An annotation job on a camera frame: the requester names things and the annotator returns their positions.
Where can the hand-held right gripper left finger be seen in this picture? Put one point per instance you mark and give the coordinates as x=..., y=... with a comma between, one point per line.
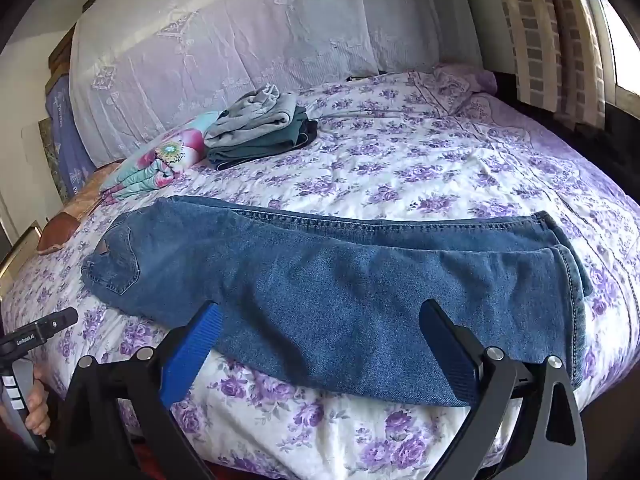
x=192, y=355

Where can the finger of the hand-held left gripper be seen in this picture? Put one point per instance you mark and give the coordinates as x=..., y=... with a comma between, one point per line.
x=50, y=324

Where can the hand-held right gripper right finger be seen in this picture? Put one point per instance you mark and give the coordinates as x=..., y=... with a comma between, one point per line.
x=445, y=355

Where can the blue denim pants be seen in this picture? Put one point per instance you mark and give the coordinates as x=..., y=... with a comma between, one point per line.
x=325, y=285

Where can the person's left hand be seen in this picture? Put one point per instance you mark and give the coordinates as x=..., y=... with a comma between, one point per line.
x=37, y=410

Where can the orange brown pillow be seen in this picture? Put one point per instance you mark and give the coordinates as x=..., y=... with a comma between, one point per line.
x=60, y=225

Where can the green patterned cloth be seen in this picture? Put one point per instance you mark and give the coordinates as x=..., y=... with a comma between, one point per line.
x=52, y=160

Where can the blue patterned pillow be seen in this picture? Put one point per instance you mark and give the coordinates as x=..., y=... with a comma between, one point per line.
x=65, y=135

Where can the purple floral bedspread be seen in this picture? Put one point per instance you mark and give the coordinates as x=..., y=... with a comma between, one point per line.
x=400, y=170

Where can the folded turquoise floral blanket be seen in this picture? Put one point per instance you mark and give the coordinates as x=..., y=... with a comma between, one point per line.
x=165, y=160

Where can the teal folded garment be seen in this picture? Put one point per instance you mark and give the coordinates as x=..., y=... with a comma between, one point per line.
x=265, y=147

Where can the grey hoodie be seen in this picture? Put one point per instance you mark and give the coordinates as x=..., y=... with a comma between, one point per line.
x=250, y=115

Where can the lilac frilled pillow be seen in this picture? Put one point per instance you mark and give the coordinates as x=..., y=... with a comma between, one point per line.
x=450, y=87

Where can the wooden headboard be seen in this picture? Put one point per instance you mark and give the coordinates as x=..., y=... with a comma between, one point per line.
x=60, y=55

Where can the white lace cover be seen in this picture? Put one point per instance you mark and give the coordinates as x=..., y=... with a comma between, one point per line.
x=250, y=25

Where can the beige checked curtain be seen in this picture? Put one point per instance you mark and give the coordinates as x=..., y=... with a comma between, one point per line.
x=550, y=35

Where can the window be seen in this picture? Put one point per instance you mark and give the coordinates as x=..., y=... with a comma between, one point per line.
x=625, y=35

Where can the light wooden frame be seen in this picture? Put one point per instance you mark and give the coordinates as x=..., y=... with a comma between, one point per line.
x=20, y=252

